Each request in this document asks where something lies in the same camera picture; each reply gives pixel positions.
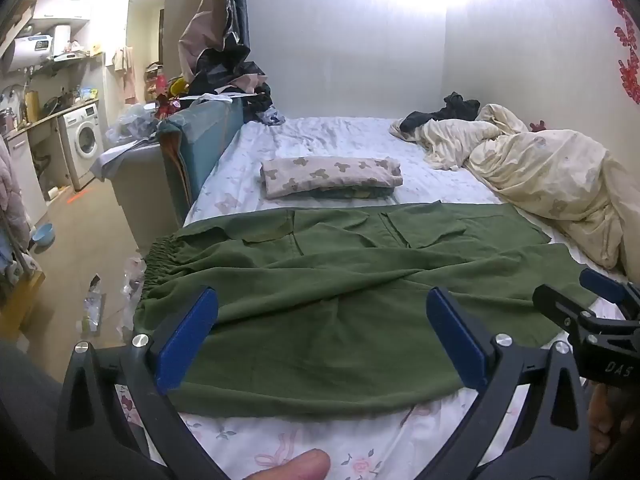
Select teal padded headboard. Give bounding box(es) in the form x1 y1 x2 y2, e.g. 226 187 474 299
157 96 246 211

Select white floral bed sheet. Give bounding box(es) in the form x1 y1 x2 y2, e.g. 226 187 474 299
115 116 632 480

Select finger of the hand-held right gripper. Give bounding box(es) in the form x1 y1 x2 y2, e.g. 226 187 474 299
579 267 640 319
532 284 602 334

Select person's left hand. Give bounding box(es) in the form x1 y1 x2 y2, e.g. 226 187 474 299
243 448 332 480

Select black clothing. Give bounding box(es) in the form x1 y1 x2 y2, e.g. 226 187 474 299
400 92 482 137

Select wooden box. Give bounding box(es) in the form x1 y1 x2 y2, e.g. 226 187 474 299
0 269 46 342

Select pile of plastic bags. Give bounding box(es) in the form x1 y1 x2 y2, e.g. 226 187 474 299
104 102 167 147

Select pink hanging towel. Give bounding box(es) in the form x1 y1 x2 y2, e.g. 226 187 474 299
112 46 137 104

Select blue bowl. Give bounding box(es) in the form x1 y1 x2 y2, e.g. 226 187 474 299
31 223 56 249

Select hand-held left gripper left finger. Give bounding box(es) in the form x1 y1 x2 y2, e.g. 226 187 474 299
54 286 229 480

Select cream duvet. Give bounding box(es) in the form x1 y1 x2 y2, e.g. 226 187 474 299
390 103 640 281

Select green pants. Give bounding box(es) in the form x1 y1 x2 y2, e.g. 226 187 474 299
132 200 601 418

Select person's right hand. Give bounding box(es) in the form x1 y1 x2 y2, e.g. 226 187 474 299
586 379 634 456

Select red wall decoration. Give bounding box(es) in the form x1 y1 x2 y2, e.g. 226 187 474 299
600 0 640 106

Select folded bear-print blanket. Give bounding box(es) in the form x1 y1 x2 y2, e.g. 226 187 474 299
259 156 404 200

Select kitchen counter cabinet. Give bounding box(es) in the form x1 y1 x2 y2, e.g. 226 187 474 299
0 101 99 227

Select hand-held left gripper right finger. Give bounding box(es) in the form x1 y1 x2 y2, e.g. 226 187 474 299
414 287 594 480

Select white water heater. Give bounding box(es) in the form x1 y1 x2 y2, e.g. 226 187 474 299
2 34 55 72

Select pile of dark clothes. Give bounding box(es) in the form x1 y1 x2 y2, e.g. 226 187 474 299
187 40 287 127

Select white washing machine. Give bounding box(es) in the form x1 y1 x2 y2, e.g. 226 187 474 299
57 101 106 191

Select pink quilted garment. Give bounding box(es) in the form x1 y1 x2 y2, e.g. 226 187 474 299
0 135 32 263

